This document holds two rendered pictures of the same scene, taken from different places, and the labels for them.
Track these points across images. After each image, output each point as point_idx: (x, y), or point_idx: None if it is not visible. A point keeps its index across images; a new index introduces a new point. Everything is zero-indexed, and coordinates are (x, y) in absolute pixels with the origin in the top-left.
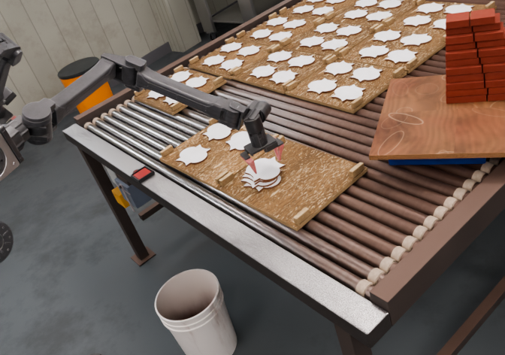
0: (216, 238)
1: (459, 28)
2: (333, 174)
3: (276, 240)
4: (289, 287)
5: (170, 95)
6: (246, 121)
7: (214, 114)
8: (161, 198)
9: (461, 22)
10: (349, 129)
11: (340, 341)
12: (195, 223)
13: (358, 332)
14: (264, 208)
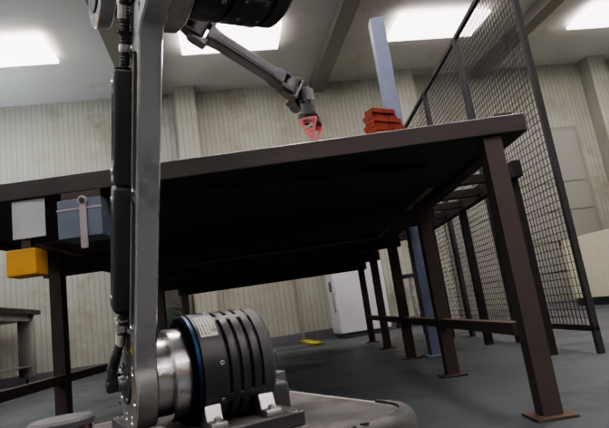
0: (323, 146)
1: (378, 114)
2: None
3: None
4: (437, 131)
5: (242, 52)
6: (307, 87)
7: (280, 76)
8: (207, 159)
9: (379, 109)
10: None
11: (491, 165)
12: (281, 153)
13: (516, 118)
14: None
